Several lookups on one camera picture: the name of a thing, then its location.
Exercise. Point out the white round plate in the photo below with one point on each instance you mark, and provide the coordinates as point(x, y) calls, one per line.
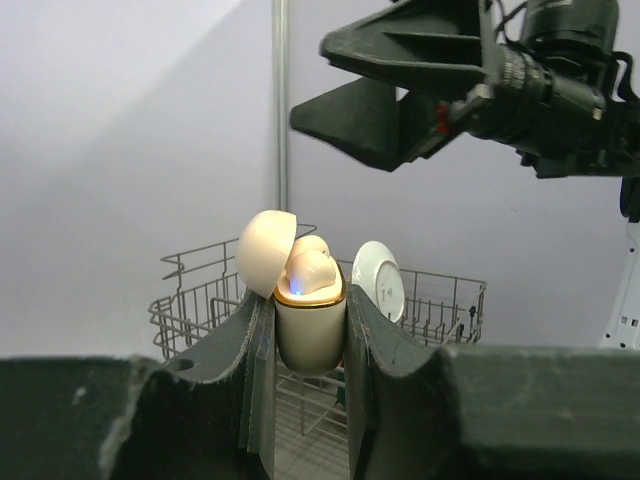
point(376, 271)

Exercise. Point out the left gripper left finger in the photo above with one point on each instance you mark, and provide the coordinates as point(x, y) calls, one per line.
point(208, 413)

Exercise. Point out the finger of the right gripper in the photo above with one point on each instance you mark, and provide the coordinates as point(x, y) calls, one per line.
point(365, 120)

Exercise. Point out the beige earbud charging case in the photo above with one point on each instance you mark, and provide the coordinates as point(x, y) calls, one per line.
point(310, 329)

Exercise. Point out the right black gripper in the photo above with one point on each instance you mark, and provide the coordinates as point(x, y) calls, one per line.
point(562, 97)

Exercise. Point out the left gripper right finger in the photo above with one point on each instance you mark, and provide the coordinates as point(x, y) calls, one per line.
point(484, 412)

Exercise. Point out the white earbud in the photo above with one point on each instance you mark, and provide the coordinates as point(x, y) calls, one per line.
point(309, 250)
point(310, 271)

